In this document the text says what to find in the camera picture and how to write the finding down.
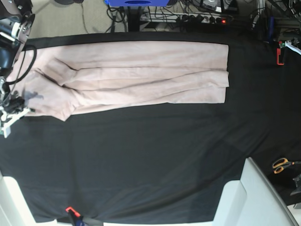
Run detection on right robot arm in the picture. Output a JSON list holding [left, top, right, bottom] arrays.
[[0, 0, 37, 138]]

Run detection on red black clamp right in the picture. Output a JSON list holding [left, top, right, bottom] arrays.
[[277, 41, 285, 65]]

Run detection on blue plastic bin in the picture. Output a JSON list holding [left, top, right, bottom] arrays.
[[104, 0, 170, 7]]

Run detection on black table cloth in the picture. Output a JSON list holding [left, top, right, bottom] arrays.
[[0, 32, 301, 224]]

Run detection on white power strip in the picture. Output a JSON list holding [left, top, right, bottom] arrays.
[[140, 11, 234, 25]]

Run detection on orange handled scissors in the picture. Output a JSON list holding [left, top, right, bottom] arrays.
[[272, 158, 301, 174]]

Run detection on white table frame left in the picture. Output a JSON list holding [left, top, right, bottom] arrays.
[[0, 175, 57, 226]]

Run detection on white table frame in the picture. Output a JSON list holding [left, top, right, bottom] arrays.
[[212, 157, 298, 226], [0, 175, 57, 226]]

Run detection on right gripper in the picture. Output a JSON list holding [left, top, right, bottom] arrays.
[[0, 77, 35, 138]]

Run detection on black table stand pole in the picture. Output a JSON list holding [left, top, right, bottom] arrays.
[[127, 7, 142, 32]]

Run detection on white table frame right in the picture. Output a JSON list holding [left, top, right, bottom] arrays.
[[212, 157, 298, 226]]

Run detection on pale pink T-shirt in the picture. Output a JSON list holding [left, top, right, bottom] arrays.
[[9, 41, 229, 121]]

